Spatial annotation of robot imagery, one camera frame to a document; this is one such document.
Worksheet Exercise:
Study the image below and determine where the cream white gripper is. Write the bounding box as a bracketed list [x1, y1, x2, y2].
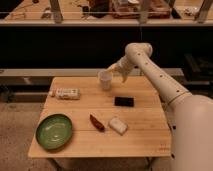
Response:
[106, 56, 134, 83]

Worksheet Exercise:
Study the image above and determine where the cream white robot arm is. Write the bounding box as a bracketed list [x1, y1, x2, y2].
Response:
[107, 43, 213, 171]

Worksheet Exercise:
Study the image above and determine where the green ceramic bowl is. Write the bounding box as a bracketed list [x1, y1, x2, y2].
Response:
[35, 114, 73, 150]

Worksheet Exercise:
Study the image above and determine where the black rectangular block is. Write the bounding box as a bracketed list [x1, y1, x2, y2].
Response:
[114, 97, 134, 107]

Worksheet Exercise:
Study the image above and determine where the white wrapped sponge block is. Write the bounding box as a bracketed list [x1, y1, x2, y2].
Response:
[108, 117, 128, 135]

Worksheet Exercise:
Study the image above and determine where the red chili pepper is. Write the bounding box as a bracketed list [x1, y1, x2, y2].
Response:
[90, 114, 105, 131]

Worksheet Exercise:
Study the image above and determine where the red tray with clutter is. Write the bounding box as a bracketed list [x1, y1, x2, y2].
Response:
[111, 0, 171, 19]

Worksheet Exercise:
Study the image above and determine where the white labelled bottle lying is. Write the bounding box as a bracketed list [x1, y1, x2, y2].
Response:
[49, 88, 80, 100]

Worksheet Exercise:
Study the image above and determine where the wooden table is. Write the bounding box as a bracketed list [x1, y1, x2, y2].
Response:
[28, 76, 171, 159]

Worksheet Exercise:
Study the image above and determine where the long background shelf bench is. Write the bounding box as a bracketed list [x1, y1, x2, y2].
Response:
[0, 0, 213, 27]

